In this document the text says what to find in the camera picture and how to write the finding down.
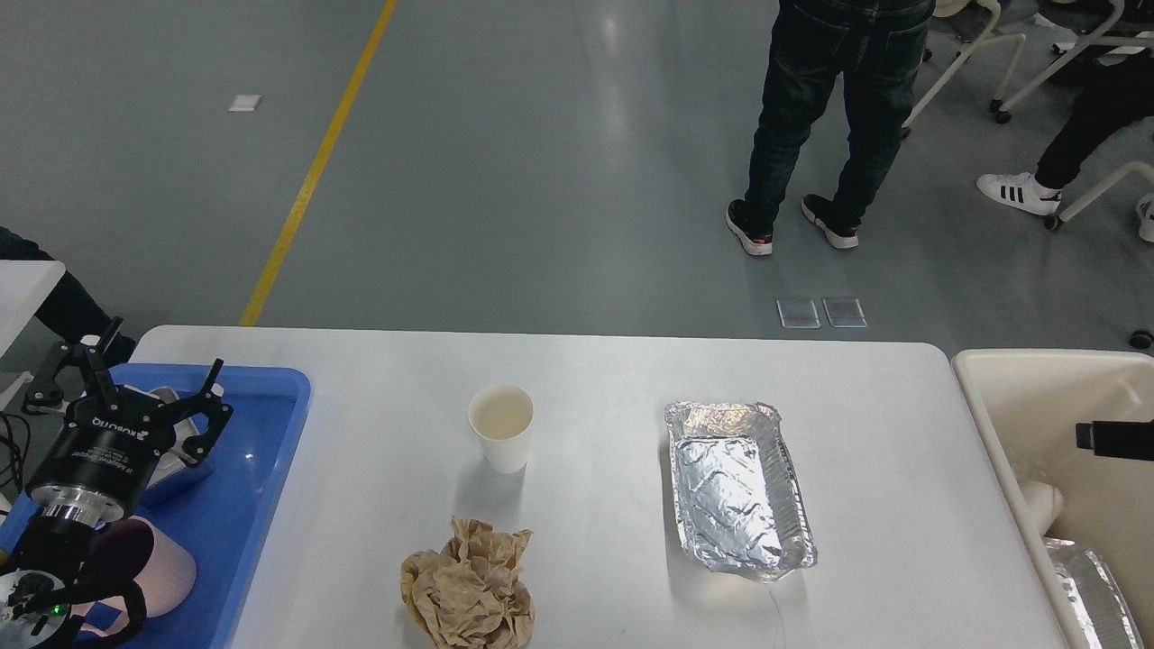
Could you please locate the blue plastic tray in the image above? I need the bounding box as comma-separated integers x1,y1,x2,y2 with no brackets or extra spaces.
0,363,313,649

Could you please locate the beige plastic bin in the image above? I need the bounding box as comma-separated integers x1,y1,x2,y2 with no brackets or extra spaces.
952,349,1153,648

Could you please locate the floor outlet plate left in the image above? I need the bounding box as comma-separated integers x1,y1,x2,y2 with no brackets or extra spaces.
775,298,820,330

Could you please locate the seated person leg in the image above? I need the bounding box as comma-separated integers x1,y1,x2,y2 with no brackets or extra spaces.
975,50,1153,217

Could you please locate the floor outlet plate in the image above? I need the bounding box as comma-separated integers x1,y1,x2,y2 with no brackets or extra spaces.
775,298,820,330
820,297,868,328

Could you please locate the foil tray in bin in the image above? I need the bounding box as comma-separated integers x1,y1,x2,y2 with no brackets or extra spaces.
1043,537,1145,648

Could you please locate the person in dark jeans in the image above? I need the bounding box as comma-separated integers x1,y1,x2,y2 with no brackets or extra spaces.
1,227,113,344

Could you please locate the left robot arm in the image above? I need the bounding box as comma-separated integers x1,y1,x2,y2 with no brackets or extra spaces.
3,318,234,648

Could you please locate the standing person in jeans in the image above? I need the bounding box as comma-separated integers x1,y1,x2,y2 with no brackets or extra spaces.
725,0,939,258

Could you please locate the floor outlet plate right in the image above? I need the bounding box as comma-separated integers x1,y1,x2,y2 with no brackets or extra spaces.
820,297,868,328

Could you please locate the white paper cup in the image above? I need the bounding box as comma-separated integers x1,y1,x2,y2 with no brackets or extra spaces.
467,385,535,475

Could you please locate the white side table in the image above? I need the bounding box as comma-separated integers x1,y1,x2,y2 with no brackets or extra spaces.
1,260,66,356

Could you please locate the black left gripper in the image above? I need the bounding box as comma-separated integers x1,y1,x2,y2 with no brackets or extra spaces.
22,318,234,525

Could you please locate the pink mug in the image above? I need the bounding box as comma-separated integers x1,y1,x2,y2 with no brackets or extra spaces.
78,515,197,620

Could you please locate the aluminium foil tray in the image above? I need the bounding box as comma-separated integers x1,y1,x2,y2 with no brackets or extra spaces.
664,401,819,583

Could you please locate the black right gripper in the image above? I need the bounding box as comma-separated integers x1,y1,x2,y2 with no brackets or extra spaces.
1076,420,1153,462

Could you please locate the crumpled brown paper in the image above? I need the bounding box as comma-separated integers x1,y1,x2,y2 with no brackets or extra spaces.
399,517,535,648

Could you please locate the white office chair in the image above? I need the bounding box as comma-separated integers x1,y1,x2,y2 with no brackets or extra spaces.
902,1,1028,139

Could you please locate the white chair at right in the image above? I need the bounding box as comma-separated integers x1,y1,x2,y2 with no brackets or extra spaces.
1043,161,1153,351

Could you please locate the steel rectangular container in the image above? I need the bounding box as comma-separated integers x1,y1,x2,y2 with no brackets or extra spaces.
140,418,215,508

